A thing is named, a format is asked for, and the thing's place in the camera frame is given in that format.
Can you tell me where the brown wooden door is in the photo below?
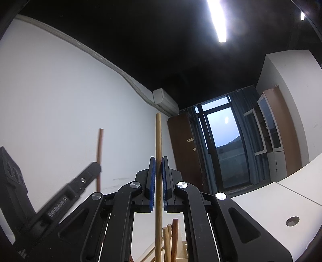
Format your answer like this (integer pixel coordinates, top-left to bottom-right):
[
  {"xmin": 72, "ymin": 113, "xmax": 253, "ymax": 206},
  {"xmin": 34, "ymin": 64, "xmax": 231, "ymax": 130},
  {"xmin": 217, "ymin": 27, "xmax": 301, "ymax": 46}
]
[{"xmin": 167, "ymin": 113, "xmax": 210, "ymax": 194}]

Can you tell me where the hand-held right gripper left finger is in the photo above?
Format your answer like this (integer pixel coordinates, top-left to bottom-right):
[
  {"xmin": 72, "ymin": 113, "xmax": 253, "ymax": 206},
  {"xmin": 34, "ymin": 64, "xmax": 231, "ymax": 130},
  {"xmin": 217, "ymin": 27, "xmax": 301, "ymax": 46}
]
[{"xmin": 45, "ymin": 156, "xmax": 156, "ymax": 262}]

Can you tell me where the white air conditioner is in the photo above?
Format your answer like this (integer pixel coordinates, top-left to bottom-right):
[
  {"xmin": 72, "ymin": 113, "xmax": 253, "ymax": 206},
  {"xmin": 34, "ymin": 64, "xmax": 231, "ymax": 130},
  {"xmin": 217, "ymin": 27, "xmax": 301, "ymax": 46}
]
[{"xmin": 152, "ymin": 88, "xmax": 178, "ymax": 117}]

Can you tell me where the cream slotted utensil holder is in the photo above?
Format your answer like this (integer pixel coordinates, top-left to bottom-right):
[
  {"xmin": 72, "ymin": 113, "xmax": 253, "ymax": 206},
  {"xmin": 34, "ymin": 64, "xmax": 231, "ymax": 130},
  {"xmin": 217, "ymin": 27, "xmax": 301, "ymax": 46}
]
[{"xmin": 133, "ymin": 239, "xmax": 190, "ymax": 262}]

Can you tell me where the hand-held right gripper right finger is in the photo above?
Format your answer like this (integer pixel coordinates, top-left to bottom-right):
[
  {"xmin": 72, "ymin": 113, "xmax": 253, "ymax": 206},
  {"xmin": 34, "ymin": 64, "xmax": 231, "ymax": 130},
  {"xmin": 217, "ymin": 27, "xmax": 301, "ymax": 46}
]
[{"xmin": 162, "ymin": 156, "xmax": 292, "ymax": 262}]

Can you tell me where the dark framed glass window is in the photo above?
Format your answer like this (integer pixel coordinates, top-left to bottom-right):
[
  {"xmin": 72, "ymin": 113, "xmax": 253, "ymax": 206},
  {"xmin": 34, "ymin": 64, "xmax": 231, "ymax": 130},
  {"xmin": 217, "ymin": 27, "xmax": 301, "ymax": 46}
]
[{"xmin": 194, "ymin": 94, "xmax": 253, "ymax": 191}]

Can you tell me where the dark brown chopstick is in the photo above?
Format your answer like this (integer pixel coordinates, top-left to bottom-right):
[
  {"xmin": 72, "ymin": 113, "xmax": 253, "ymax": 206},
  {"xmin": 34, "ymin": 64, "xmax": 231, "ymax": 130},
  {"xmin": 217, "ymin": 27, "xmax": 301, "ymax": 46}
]
[
  {"xmin": 96, "ymin": 128, "xmax": 104, "ymax": 192},
  {"xmin": 171, "ymin": 219, "xmax": 180, "ymax": 262}
]

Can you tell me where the grey wall conduit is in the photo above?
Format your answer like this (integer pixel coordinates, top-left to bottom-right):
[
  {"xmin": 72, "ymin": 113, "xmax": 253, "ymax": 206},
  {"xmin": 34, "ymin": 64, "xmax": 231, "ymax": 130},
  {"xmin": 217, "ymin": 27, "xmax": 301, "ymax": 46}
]
[{"xmin": 15, "ymin": 14, "xmax": 155, "ymax": 104}]

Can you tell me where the blue curtain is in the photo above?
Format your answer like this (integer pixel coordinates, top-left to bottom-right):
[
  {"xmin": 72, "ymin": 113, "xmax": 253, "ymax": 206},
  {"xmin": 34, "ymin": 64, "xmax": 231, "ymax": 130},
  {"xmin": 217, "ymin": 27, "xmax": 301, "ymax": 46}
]
[{"xmin": 230, "ymin": 88, "xmax": 268, "ymax": 185}]

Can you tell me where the wooden cabinet with glass door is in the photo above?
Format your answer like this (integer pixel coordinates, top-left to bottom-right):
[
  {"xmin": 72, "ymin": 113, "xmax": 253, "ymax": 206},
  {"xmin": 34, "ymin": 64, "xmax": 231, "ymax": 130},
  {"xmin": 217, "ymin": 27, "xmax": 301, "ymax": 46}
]
[{"xmin": 257, "ymin": 87, "xmax": 302, "ymax": 182}]

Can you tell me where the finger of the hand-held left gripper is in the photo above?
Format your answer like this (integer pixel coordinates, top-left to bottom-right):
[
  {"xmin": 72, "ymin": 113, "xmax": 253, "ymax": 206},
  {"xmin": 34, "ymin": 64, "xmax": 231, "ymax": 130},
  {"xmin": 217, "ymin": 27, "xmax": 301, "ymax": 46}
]
[{"xmin": 64, "ymin": 162, "xmax": 102, "ymax": 198}]

